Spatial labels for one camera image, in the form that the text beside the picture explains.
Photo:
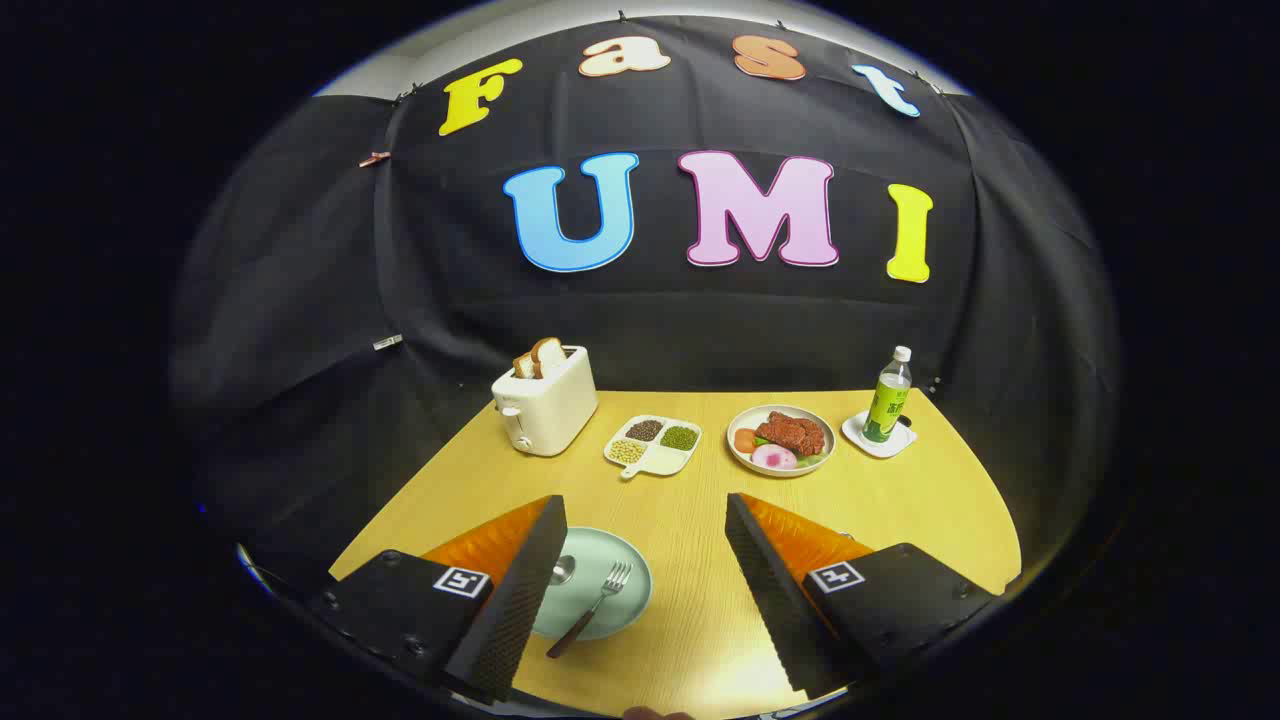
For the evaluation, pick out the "pile of yellow beans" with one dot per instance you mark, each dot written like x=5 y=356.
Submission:
x=627 y=451

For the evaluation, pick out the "silver spoon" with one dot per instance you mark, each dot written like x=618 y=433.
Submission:
x=563 y=570

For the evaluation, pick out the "white clip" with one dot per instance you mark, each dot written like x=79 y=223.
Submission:
x=388 y=342

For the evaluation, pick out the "white square coaster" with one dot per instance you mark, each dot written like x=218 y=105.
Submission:
x=882 y=446

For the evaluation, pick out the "orange carrot slice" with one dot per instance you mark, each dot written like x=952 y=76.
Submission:
x=744 y=440

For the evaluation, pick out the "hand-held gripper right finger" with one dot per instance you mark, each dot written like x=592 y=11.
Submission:
x=770 y=590

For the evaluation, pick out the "white divided dish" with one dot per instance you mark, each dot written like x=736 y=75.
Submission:
x=655 y=458

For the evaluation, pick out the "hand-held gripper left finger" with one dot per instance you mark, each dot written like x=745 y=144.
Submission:
x=520 y=600

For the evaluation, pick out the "green label drink bottle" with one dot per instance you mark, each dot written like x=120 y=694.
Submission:
x=887 y=400

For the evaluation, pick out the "cream white toaster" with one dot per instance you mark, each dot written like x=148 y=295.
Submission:
x=550 y=405

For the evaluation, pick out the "large toast slice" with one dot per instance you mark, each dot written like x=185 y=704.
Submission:
x=548 y=355

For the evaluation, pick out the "green lettuce leaf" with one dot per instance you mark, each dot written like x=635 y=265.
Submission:
x=815 y=459

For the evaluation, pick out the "black backdrop cloth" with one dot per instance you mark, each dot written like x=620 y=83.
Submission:
x=700 y=320

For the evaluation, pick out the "mint green plate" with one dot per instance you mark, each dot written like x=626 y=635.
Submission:
x=600 y=610

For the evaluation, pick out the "pink ham slice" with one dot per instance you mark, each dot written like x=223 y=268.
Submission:
x=774 y=457

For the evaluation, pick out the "small toast slice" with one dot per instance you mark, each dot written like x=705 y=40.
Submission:
x=523 y=366

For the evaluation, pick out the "pile of dark beans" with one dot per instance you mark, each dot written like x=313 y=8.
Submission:
x=645 y=430

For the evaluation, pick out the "pink clothes peg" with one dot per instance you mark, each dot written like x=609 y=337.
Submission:
x=374 y=158

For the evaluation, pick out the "pile of green beans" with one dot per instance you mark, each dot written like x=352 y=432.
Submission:
x=679 y=437

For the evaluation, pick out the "white round food plate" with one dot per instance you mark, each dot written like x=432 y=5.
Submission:
x=780 y=473

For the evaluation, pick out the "brown steak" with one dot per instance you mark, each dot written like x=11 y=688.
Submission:
x=792 y=432

